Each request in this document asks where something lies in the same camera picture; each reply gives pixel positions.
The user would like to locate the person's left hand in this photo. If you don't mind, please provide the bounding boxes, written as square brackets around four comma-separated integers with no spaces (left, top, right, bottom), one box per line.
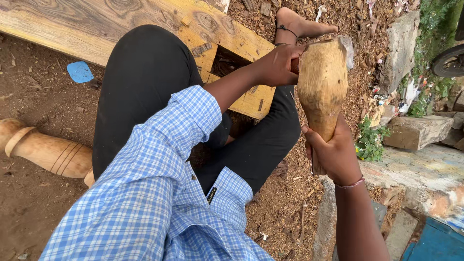
[253,44,307,87]

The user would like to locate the person's right hand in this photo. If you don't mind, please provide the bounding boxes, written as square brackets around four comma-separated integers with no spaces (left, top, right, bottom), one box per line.
[301,114,364,186]

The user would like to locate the wooden mallet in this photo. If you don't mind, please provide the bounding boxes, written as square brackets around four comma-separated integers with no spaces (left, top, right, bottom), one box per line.
[297,38,349,177]

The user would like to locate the black thread anklet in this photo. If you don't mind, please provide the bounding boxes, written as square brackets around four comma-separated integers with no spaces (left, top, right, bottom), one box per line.
[275,24,299,41]

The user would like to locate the person's bare foot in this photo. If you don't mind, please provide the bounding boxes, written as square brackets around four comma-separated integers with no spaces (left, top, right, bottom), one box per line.
[274,7,339,46]

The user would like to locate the clear plastic bag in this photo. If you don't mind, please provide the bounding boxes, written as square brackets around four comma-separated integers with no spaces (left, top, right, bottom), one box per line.
[337,35,355,70]

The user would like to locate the grey stone slab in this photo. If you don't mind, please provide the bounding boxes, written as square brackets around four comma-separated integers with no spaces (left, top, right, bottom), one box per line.
[384,9,421,94]

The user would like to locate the heap of litter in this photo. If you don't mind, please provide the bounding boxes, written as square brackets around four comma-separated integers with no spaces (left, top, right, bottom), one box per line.
[371,72,437,118]

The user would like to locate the small green plant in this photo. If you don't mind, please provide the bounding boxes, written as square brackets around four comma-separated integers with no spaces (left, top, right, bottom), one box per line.
[355,117,392,162]

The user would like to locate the rough wooden block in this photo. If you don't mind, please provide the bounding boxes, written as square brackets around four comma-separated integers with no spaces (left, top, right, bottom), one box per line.
[384,115,454,151]

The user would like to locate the motorcycle wheel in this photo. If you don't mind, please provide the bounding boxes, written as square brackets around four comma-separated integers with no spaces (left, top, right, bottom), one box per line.
[431,43,464,78]

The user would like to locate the black trousers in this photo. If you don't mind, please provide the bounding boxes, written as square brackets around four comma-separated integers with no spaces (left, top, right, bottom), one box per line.
[92,24,302,196]

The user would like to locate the painted concrete ledge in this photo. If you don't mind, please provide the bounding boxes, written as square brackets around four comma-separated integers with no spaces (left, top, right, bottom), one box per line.
[312,144,464,261]

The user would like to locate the blue checked shirt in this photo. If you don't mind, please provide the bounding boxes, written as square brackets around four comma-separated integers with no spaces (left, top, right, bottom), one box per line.
[38,85,276,261]

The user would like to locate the large wooden beam with mortise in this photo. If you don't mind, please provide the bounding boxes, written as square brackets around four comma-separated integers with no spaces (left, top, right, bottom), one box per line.
[0,0,277,120]

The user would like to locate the blue plastic scrap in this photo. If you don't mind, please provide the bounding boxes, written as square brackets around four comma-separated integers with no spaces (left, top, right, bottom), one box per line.
[67,60,94,83]

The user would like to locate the blue painted board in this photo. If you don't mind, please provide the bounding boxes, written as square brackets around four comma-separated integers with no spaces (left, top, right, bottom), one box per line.
[400,217,464,261]

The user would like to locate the pink thread bracelet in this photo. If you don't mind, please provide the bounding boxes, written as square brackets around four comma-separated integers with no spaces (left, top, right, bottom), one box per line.
[333,175,365,189]

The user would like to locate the turned wooden post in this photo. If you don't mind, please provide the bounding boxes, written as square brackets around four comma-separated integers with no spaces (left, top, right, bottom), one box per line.
[0,118,96,188]

